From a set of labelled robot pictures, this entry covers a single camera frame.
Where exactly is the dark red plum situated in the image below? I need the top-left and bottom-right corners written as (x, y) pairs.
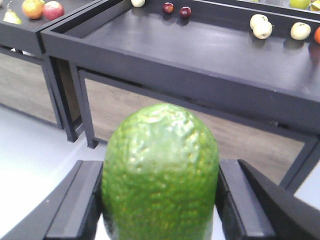
top-left (179, 6), bottom-right (192, 19)
top-left (162, 2), bottom-right (175, 14)

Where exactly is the black wooden fruit stand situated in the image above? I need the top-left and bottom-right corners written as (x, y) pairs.
top-left (0, 0), bottom-right (320, 192)

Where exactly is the pale apple lower pair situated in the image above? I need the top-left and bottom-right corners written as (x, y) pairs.
top-left (253, 21), bottom-right (273, 40)

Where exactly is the dark red plum right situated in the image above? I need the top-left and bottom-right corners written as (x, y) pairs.
top-left (179, 6), bottom-right (192, 19)

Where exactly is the pale apple upper pair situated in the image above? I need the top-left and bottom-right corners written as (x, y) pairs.
top-left (249, 14), bottom-right (269, 30)

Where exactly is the orange fruit right corner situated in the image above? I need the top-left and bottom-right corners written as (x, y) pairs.
top-left (313, 27), bottom-right (320, 44)

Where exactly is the green avocado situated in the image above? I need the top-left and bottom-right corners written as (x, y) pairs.
top-left (101, 103), bottom-right (219, 240)

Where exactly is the pale apple right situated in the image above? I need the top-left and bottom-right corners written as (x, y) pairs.
top-left (290, 22), bottom-right (312, 41)

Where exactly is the red apple front left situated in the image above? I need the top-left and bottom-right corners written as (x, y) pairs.
top-left (43, 0), bottom-right (65, 21)

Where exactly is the orange fruit front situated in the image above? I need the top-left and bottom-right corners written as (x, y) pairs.
top-left (21, 0), bottom-right (45, 20)

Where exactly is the dark red plum left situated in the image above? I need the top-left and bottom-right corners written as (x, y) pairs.
top-left (162, 2), bottom-right (175, 14)

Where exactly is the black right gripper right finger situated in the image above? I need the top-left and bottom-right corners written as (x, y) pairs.
top-left (215, 159), bottom-right (320, 240)

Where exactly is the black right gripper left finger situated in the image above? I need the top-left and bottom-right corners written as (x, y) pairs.
top-left (3, 160), bottom-right (103, 240)

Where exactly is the pale apple far left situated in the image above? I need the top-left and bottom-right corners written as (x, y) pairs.
top-left (131, 0), bottom-right (146, 8)

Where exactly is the pale apple pair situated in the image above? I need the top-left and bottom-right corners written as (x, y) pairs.
top-left (249, 14), bottom-right (269, 30)
top-left (253, 21), bottom-right (273, 40)

